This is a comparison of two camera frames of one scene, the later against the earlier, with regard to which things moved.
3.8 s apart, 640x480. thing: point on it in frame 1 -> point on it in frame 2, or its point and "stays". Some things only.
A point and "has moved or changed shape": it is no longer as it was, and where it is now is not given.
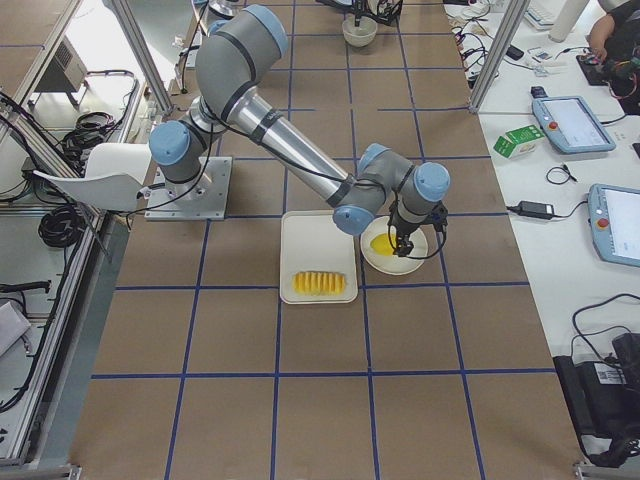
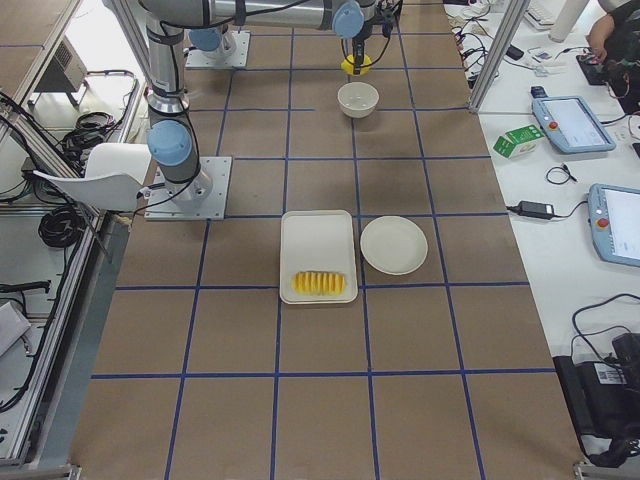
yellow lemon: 381,244 -> 347,65
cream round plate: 392,264 stays
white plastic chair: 114,177 stays
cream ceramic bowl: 362,35 has moved or changed shape
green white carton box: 518,140 stays
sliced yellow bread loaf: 318,283 stays
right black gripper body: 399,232 -> 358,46
